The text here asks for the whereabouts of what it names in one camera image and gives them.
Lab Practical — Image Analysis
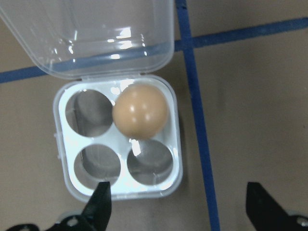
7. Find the brown egg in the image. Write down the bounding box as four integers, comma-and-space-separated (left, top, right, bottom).
112, 83, 169, 140

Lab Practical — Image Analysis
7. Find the white egg tray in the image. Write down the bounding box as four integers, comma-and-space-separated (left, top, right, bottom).
0, 0, 184, 202

